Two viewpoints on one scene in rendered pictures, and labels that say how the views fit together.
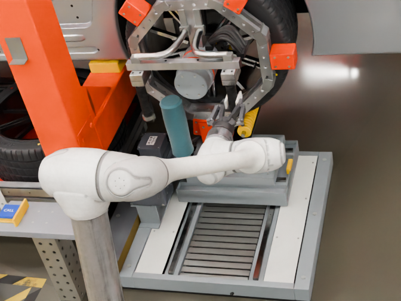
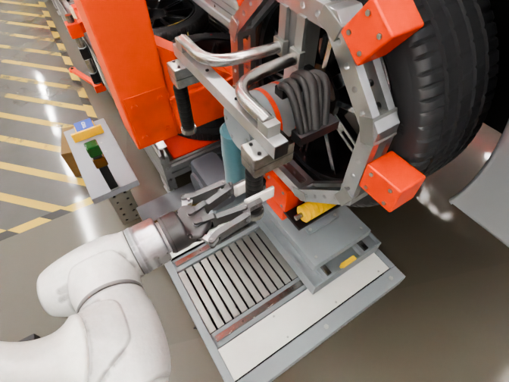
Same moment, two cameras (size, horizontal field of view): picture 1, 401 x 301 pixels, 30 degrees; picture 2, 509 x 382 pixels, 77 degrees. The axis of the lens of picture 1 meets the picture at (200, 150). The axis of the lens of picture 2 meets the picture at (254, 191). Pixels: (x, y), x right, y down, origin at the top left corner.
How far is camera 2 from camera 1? 213 cm
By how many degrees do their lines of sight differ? 28
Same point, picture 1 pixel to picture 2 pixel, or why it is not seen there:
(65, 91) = (112, 38)
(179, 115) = (233, 151)
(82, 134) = (135, 101)
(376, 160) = (442, 318)
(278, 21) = (426, 122)
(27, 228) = (77, 150)
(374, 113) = (487, 266)
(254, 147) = (70, 360)
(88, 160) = not seen: outside the picture
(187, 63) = (220, 93)
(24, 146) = not seen: hidden behind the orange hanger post
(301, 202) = (328, 302)
